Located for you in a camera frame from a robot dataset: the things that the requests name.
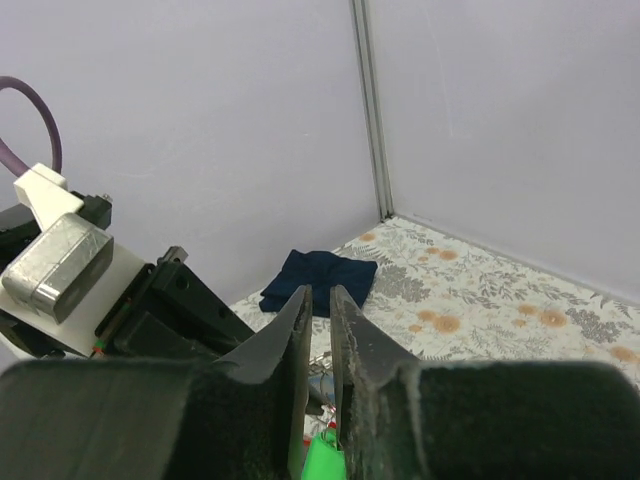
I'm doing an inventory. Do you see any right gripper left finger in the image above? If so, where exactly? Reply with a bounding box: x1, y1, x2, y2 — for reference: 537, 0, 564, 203
1, 287, 312, 479

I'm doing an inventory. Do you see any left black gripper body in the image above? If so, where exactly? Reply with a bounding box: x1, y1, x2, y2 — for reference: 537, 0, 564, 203
74, 191, 261, 359

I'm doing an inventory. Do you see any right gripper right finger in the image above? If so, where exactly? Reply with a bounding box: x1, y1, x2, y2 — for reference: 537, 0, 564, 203
330, 286, 639, 479

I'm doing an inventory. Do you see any green key tag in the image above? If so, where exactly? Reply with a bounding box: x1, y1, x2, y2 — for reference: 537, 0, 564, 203
301, 425, 347, 480

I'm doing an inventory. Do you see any red handled metal keyring holder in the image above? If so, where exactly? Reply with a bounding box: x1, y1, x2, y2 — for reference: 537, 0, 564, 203
303, 351, 337, 444

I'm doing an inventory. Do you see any dark blue folded cloth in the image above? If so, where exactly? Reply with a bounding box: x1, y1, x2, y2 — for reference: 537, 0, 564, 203
259, 250, 378, 318

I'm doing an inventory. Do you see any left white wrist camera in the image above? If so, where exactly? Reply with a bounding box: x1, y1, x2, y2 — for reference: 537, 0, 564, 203
1, 164, 145, 357

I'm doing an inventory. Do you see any left aluminium corner post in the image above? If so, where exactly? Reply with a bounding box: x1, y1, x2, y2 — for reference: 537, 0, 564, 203
349, 0, 395, 222

